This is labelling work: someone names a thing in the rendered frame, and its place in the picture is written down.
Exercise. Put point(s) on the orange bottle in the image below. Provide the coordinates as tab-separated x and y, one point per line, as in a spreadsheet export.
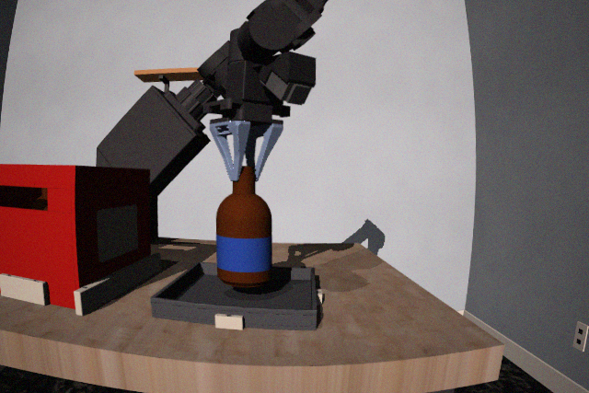
244	235
42	201

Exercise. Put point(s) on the red crate with dividers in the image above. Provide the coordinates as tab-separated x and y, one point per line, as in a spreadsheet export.
98	222

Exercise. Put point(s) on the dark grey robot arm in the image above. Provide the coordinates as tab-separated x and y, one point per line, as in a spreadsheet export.
288	76

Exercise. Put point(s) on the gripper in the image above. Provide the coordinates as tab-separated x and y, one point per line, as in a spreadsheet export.
243	112

